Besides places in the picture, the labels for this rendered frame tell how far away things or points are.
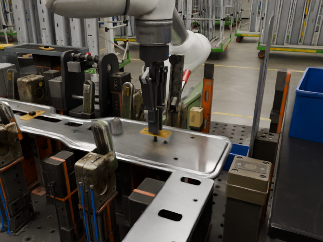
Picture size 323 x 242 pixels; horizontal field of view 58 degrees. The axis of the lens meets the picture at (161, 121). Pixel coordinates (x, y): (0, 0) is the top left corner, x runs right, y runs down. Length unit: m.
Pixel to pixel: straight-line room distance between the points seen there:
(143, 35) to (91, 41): 4.65
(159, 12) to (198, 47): 0.86
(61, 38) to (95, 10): 4.97
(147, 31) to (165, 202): 0.38
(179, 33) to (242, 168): 0.96
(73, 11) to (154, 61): 0.21
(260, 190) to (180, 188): 0.16
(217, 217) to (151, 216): 0.49
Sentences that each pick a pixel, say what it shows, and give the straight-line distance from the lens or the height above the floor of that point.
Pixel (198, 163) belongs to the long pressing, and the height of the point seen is 1.00.
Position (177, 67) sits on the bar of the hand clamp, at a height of 1.18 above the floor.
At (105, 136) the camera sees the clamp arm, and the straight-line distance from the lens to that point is 0.67.
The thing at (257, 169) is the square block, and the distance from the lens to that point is 0.62.
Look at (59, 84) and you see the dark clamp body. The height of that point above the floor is 1.07.
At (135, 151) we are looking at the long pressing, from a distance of 0.77.
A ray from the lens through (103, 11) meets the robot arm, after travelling 0.66.
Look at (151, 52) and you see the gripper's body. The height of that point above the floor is 1.25.
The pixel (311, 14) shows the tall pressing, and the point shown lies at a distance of 7.91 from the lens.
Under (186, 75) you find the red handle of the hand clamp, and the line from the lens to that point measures 0.98.
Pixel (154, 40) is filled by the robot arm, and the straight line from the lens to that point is 0.70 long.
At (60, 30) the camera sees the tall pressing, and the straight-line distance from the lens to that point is 5.62.
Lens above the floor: 1.38
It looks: 23 degrees down
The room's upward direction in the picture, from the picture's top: straight up
